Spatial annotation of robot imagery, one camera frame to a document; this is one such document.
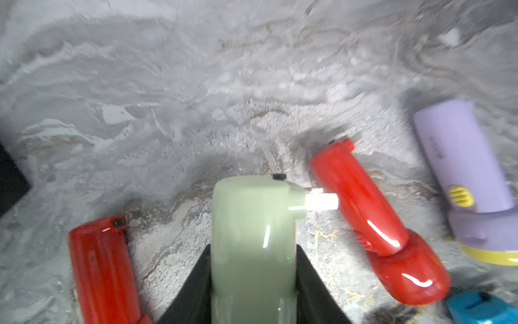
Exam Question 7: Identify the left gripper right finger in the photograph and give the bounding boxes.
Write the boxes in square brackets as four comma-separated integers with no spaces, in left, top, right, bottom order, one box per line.
[295,244,352,324]

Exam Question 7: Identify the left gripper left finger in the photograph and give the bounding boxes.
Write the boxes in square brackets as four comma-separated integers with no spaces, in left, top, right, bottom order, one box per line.
[157,244,212,324]

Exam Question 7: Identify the red flashlight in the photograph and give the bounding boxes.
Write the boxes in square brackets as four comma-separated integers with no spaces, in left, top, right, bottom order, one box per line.
[68,215,152,323]
[310,139,451,306]

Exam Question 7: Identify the green flashlight back row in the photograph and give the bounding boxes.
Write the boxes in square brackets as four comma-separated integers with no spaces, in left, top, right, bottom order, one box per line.
[210,175,339,323]

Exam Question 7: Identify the blue flashlight front right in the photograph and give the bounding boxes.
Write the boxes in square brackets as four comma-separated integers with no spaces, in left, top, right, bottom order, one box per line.
[447,290,517,324]

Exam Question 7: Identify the purple flashlight back right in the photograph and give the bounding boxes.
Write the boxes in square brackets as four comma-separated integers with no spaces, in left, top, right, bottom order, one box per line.
[413,99,517,267]

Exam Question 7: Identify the small black box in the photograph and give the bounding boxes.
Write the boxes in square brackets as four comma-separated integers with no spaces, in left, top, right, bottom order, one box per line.
[0,145,31,216]

